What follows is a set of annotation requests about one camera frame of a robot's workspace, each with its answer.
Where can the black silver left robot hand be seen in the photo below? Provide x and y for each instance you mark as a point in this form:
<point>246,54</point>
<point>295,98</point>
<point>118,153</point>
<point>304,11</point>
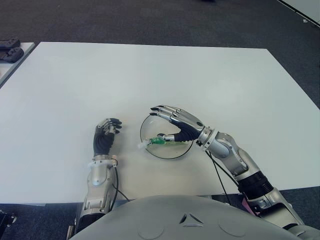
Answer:
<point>103,142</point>

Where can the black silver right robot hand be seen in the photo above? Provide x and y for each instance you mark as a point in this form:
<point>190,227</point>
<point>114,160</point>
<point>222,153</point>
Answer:
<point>188,127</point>

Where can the green toothpaste tube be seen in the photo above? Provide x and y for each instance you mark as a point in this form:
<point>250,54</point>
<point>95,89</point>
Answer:
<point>157,142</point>

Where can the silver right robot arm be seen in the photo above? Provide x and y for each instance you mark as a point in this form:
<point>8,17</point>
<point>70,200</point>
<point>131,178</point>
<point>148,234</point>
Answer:
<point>237,160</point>

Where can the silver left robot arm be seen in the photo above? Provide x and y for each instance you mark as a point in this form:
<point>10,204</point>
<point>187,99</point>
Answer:
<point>98,180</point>

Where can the white plate with black rim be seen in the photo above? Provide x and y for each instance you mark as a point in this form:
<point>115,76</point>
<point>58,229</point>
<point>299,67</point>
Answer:
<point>155,127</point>

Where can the grey robot torso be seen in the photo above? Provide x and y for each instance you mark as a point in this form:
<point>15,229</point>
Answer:
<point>175,220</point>

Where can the light grey side table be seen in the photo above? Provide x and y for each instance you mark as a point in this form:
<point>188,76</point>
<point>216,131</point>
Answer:
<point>15,67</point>

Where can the black game controller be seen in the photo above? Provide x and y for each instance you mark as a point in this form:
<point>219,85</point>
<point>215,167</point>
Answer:
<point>10,42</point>
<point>12,55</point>

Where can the neighbouring white table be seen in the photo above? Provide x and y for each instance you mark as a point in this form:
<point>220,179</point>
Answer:
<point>305,8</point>

